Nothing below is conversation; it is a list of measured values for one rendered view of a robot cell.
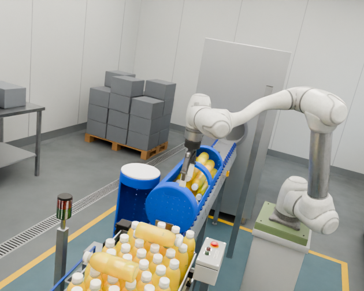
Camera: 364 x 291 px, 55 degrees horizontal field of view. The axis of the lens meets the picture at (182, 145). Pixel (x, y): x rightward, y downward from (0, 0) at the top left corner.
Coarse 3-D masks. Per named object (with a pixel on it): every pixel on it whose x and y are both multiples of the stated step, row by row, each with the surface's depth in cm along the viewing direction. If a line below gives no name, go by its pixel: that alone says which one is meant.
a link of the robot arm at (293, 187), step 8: (296, 176) 205; (288, 184) 199; (296, 184) 197; (304, 184) 197; (280, 192) 204; (288, 192) 198; (296, 192) 195; (280, 200) 204; (288, 200) 198; (280, 208) 204; (288, 208) 198; (288, 216) 202
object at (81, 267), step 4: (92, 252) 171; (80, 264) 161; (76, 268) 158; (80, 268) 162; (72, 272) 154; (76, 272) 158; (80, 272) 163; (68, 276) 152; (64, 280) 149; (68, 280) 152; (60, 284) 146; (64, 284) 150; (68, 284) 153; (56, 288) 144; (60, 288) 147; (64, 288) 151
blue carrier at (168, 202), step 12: (216, 156) 264; (180, 168) 254; (204, 168) 224; (216, 168) 267; (168, 180) 228; (216, 180) 247; (156, 192) 188; (168, 192) 186; (180, 192) 184; (156, 204) 191; (168, 204) 188; (180, 204) 186; (192, 204) 184; (156, 216) 191; (168, 216) 189; (180, 216) 187; (192, 216) 185; (180, 228) 189
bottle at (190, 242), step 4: (184, 240) 168; (188, 240) 167; (192, 240) 168; (188, 244) 167; (192, 244) 168; (188, 248) 167; (192, 248) 168; (188, 252) 168; (192, 252) 169; (188, 256) 168; (192, 256) 170; (188, 260) 169; (188, 264) 170
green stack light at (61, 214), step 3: (57, 207) 151; (57, 210) 151; (60, 210) 150; (63, 210) 150; (66, 210) 150; (69, 210) 152; (57, 213) 151; (60, 213) 150; (63, 213) 150; (66, 213) 151; (69, 213) 152; (57, 216) 151; (60, 216) 151; (63, 216) 151; (66, 216) 151; (69, 216) 153; (63, 219) 151
